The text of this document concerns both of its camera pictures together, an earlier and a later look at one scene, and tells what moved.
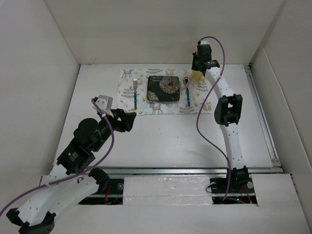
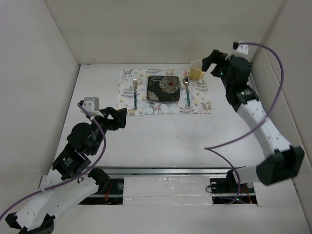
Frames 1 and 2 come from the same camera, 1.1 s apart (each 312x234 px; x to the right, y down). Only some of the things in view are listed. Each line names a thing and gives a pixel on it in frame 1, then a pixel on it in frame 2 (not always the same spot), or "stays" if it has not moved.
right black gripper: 194,66 to 216,56
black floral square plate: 163,88 stays
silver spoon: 186,83 stays
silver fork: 135,82 stays
